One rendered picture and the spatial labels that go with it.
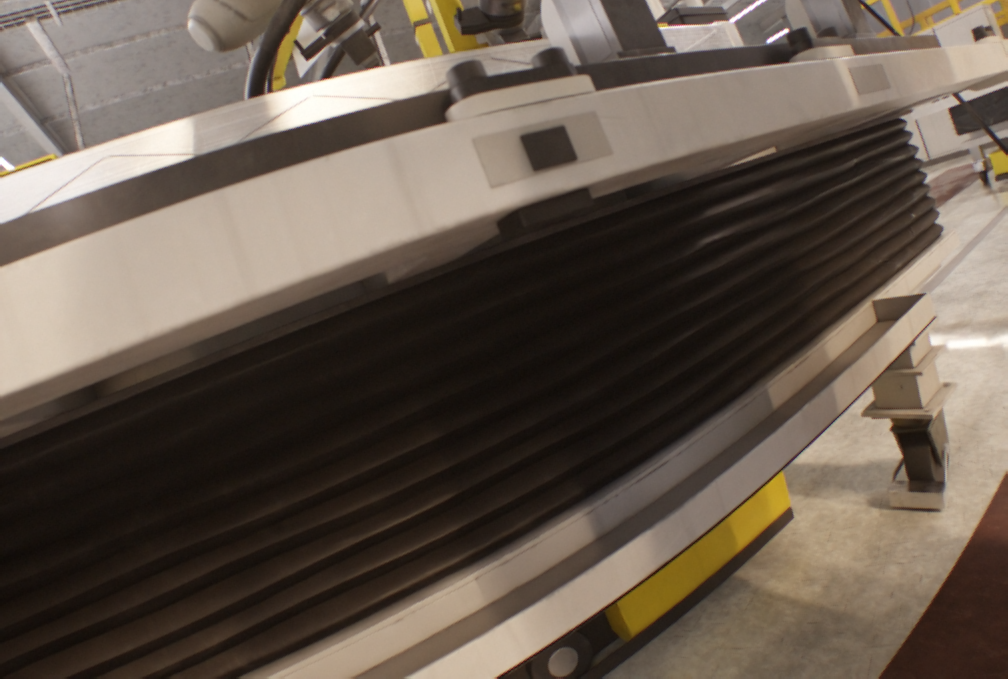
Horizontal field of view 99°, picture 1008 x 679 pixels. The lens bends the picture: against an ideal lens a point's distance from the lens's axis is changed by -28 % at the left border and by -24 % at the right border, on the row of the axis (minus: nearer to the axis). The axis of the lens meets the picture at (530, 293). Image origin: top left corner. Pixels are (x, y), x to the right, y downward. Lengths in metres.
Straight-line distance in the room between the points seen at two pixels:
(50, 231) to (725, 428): 0.82
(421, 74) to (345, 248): 0.34
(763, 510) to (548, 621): 0.71
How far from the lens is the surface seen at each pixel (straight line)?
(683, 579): 1.10
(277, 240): 0.32
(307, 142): 0.38
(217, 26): 0.94
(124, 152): 0.58
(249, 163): 0.38
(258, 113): 0.58
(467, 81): 0.39
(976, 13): 9.63
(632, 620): 1.06
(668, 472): 0.80
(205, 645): 0.70
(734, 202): 0.94
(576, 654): 1.09
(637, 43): 0.55
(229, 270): 0.32
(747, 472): 0.72
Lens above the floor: 0.73
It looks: 3 degrees down
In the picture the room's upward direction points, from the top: 21 degrees counter-clockwise
